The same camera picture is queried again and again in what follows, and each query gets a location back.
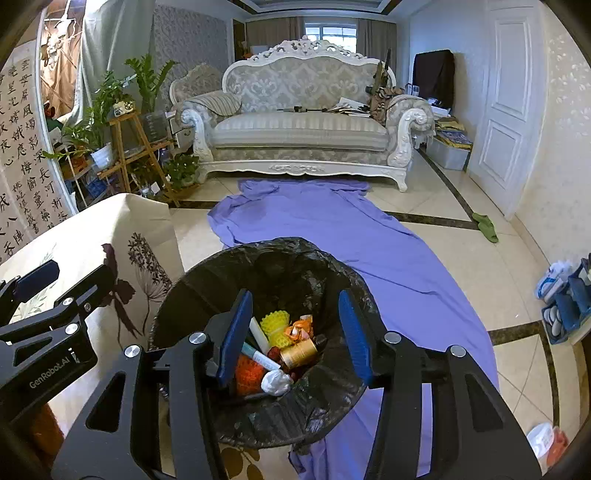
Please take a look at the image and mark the papers on sofa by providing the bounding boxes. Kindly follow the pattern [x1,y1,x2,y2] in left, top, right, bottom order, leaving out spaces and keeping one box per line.
[325,97,370,116]

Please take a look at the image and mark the white tissue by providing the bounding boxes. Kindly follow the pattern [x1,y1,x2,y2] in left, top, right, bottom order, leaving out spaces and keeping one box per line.
[261,369,294,397]

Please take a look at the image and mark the plain white tube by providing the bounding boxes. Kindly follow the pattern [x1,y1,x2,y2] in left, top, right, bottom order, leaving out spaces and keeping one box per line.
[249,318,272,355]

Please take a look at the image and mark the tiger pattern bag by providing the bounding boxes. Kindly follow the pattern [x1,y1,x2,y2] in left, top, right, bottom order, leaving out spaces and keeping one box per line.
[367,60,402,123]

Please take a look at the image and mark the window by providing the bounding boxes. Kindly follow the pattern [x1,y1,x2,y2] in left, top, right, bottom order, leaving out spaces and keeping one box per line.
[318,25,358,54]

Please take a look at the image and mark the white metal rack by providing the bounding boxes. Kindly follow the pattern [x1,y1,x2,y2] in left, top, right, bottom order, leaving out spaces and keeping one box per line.
[65,152,107,208]

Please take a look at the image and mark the small plant in patterned pot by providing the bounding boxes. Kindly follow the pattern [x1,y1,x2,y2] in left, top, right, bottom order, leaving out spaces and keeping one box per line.
[111,90,136,116]

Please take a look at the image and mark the bin with black bag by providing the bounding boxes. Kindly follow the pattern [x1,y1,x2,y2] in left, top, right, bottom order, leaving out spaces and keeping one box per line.
[148,236,376,450]

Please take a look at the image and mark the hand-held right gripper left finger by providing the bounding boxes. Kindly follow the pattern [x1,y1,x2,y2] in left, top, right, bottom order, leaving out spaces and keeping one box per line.
[51,290,254,480]

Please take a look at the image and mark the calligraphy wall hanging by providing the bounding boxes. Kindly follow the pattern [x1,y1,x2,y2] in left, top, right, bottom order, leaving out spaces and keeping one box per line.
[0,39,79,259]

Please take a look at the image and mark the floral tablecloth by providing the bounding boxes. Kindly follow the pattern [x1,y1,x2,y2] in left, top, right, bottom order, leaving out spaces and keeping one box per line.
[0,193,296,480]

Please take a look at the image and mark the plant in white pot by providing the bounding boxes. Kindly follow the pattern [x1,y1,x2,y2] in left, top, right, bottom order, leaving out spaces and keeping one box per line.
[44,71,134,169]

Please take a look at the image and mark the tall plant in dark pot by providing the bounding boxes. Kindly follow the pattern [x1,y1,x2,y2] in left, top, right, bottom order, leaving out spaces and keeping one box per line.
[124,54,178,134]

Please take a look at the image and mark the striped grey cushion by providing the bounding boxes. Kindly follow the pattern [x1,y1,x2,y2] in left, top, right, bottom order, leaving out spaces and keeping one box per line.
[185,91,243,116]

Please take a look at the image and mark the yellow foam net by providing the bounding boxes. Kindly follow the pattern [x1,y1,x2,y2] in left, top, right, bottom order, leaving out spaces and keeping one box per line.
[260,310,296,348]

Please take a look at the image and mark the purple floor cloth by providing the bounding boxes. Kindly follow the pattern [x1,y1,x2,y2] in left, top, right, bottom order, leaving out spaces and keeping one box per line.
[208,178,502,474]

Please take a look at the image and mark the wooden plant stand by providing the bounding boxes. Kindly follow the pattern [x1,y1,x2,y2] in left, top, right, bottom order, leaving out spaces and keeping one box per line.
[99,111,181,206]

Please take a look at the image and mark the grey green curtain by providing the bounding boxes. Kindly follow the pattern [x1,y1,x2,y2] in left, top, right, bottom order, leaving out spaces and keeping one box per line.
[81,0,155,93]

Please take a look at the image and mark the ornate white sofa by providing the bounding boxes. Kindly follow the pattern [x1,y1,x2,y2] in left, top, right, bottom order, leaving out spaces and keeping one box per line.
[178,37,437,192]

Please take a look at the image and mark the clear plastic storage box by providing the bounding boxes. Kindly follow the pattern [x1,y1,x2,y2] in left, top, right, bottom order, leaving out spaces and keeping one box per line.
[427,136,469,171]

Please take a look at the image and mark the person's left forearm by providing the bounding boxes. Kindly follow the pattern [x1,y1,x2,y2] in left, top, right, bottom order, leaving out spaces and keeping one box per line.
[28,401,65,467]

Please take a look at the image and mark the beige window curtain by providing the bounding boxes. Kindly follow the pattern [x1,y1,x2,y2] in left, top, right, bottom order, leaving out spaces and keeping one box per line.
[358,18,398,70]
[247,18,319,56]

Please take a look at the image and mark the white and orange plastic container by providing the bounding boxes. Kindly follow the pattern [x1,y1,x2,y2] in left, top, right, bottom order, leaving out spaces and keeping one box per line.
[526,422,568,467]

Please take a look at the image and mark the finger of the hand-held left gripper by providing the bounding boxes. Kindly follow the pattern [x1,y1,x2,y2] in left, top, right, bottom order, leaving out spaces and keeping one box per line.
[0,259,61,315]
[0,263,115,344]

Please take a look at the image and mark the brown hanging cloth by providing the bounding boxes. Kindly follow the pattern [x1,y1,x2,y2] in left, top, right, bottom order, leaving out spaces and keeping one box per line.
[39,0,86,116]

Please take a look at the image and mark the black covered cabinet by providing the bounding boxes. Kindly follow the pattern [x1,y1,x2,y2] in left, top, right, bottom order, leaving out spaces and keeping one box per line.
[412,50,455,109]

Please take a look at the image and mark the white door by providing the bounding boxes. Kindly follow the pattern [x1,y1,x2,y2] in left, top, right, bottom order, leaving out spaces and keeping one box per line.
[466,0,550,217]

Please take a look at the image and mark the orange red foam net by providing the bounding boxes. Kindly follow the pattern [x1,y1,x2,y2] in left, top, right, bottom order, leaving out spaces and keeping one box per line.
[233,353,269,398]

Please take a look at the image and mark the green cloth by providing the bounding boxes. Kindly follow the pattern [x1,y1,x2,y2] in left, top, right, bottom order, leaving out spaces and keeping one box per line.
[471,212,499,244]

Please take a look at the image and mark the stack of colourful cloths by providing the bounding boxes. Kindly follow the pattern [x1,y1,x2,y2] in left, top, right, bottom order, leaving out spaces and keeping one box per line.
[434,115,474,151]

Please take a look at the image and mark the low leafy floor plant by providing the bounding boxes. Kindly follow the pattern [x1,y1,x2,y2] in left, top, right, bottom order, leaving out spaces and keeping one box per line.
[164,152,201,188]

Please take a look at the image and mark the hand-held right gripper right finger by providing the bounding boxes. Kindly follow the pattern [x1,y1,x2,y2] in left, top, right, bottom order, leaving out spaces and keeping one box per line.
[338,288,543,480]

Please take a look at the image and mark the white and teal tube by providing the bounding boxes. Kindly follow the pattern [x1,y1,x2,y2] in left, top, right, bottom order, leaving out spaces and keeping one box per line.
[241,342,282,372]

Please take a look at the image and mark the orange plastic bag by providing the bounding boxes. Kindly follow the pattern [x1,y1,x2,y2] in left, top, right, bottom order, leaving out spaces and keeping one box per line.
[284,315,315,344]

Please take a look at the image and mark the ornate white armchair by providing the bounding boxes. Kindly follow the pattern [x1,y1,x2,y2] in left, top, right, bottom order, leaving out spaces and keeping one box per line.
[168,62,225,112]

